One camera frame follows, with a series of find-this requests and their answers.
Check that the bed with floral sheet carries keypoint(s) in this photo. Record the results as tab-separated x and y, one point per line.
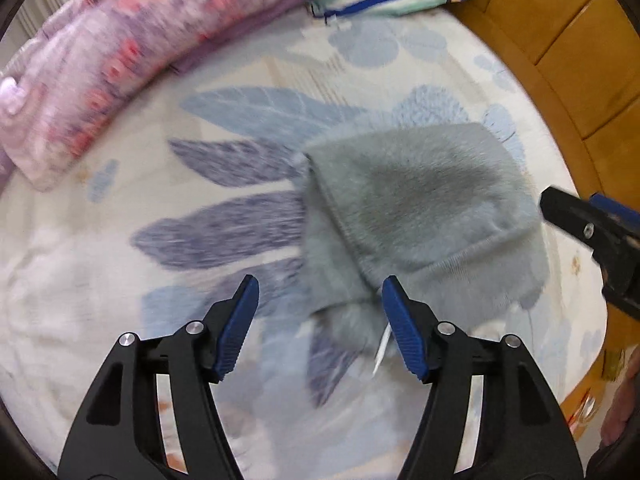
150	210

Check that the person's right forearm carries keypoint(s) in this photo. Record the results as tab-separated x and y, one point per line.
622	410

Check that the purple floral quilt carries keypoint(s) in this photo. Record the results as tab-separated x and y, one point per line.
125	50

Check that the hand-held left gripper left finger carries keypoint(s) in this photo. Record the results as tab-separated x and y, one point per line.
235	330

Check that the grey zip hoodie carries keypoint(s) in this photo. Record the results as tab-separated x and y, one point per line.
425	200

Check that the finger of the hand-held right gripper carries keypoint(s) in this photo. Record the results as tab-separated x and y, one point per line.
617	212
570	212

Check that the wooden headboard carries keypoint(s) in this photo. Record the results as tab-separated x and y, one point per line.
575	35

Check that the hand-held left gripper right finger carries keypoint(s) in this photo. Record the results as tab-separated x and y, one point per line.
405	330

